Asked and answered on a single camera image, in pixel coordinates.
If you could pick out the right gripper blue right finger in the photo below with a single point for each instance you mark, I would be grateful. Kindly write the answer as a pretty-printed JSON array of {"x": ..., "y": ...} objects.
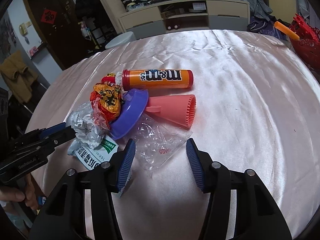
[{"x": 196, "y": 159}]

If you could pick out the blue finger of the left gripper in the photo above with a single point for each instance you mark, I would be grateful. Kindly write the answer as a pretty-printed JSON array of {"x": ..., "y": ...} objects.
[{"x": 51, "y": 130}]

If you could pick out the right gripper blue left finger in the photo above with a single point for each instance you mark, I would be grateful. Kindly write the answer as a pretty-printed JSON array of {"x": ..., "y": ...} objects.
[{"x": 124, "y": 170}]

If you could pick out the white green snack packet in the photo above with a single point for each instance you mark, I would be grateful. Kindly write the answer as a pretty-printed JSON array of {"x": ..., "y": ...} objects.
[{"x": 92, "y": 157}]

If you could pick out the clear plastic zip bag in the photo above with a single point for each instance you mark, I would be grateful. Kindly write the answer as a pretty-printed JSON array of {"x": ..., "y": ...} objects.
[{"x": 156, "y": 143}]

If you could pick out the pink silicone cone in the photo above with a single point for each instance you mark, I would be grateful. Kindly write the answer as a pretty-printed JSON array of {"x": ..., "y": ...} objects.
[{"x": 179, "y": 109}]

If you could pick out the red orange foil wrapper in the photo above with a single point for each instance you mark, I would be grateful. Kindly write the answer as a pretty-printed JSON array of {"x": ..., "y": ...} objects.
[{"x": 106, "y": 101}]

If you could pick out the purple plastic bowl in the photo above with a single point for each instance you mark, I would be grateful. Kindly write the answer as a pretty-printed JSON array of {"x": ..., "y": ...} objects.
[{"x": 135, "y": 101}]

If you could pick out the white tissue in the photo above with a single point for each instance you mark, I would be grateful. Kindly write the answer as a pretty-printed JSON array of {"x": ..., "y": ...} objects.
[{"x": 119, "y": 79}]

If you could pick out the orange m&m's tube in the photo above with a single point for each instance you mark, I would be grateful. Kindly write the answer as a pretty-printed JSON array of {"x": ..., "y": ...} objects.
[{"x": 157, "y": 79}]

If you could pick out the person's left hand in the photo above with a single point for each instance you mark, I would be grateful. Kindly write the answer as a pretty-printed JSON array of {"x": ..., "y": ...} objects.
[{"x": 15, "y": 195}]

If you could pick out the brown fleece jacket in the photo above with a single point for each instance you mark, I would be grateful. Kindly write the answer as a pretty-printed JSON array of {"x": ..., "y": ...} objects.
[{"x": 18, "y": 76}]

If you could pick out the grey round stool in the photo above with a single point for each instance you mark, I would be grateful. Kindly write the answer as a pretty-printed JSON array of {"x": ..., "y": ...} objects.
[{"x": 121, "y": 39}]

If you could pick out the dark wooden door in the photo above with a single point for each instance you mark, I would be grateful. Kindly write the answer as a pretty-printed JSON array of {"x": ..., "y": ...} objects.
[{"x": 58, "y": 27}]

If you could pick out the beige grey tv cabinet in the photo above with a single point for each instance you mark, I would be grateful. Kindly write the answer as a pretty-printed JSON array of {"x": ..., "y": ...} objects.
[{"x": 184, "y": 15}]

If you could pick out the purple bag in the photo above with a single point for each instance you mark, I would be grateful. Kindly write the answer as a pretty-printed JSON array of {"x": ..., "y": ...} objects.
[{"x": 262, "y": 26}]

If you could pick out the orange foam stick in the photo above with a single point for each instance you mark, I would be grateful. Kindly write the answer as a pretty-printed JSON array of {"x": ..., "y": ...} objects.
[{"x": 287, "y": 31}]

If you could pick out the grey jacket on boxes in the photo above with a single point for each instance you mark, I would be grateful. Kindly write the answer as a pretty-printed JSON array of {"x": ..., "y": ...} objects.
[{"x": 260, "y": 10}]

